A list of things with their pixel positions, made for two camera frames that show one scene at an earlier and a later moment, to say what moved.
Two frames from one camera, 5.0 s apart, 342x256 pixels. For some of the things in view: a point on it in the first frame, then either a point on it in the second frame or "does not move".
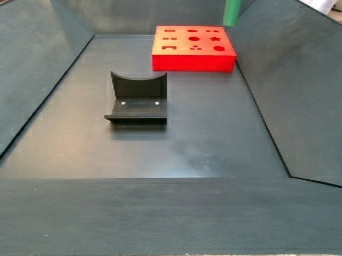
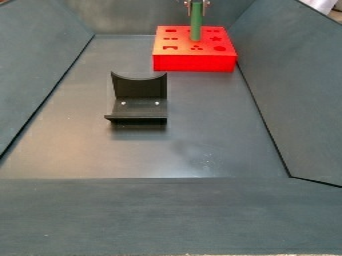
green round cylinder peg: (232, 12) → (196, 21)
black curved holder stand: (140, 100) does not move
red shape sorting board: (193, 48) does not move
